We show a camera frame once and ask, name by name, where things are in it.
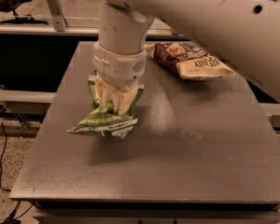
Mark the horizontal metal rail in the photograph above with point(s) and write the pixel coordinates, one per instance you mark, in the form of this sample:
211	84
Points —
34	29

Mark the brown and cream snack bag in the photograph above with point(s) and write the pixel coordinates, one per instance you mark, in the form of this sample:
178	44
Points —
188	61

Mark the grey side frame beam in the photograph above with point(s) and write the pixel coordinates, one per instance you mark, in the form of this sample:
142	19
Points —
26	102

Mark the left metal rail bracket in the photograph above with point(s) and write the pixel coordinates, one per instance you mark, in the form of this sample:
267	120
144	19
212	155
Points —
56	12

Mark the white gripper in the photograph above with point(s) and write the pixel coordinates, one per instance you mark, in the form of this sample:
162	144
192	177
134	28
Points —
118	65

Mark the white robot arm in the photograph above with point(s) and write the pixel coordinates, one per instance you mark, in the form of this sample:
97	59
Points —
244	33

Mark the green jalapeno chip bag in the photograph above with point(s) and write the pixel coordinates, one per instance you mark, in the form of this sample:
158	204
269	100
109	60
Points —
102	120

